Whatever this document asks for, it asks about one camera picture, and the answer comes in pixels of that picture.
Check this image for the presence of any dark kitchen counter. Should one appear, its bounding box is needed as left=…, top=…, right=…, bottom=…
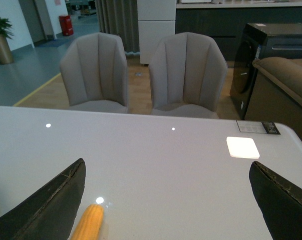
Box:
left=175, top=0, right=302, bottom=62

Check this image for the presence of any yellow corn cob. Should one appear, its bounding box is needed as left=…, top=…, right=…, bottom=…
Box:
left=71, top=204, right=104, bottom=240

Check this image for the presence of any red bin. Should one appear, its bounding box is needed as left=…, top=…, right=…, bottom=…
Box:
left=59, top=15, right=74, bottom=36

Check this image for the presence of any grey curtain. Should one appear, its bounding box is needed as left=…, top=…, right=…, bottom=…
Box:
left=95, top=0, right=140, bottom=53

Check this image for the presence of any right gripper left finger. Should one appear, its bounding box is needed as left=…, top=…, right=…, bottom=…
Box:
left=0, top=158, right=86, bottom=240

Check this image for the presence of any green potted plant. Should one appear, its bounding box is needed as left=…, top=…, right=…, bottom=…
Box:
left=0, top=17, right=14, bottom=39

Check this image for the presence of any white pillar cabinet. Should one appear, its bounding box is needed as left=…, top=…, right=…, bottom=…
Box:
left=137, top=0, right=177, bottom=65

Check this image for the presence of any blue floor mat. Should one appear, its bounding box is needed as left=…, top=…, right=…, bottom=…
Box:
left=40, top=38, right=69, bottom=48

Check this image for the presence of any gold plant pot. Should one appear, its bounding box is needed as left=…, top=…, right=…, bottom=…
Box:
left=0, top=34, right=14, bottom=65

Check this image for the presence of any right beige chair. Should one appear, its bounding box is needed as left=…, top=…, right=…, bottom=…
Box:
left=149, top=32, right=228, bottom=119

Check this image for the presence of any black washing machine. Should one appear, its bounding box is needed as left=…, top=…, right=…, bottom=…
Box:
left=229, top=22, right=302, bottom=120

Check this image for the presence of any beige chair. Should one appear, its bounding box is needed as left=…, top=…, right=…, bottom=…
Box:
left=60, top=32, right=129, bottom=114
left=149, top=32, right=228, bottom=119

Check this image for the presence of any label sticker on table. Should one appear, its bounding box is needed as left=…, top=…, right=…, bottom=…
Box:
left=236, top=120, right=280, bottom=135

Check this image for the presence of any left beige chair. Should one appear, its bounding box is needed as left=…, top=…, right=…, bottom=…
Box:
left=60, top=32, right=129, bottom=114

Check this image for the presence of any brown sofa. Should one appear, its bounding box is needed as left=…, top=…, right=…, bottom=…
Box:
left=244, top=57, right=302, bottom=141

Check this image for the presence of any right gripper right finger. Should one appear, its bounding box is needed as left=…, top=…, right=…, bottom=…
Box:
left=249, top=161, right=302, bottom=240

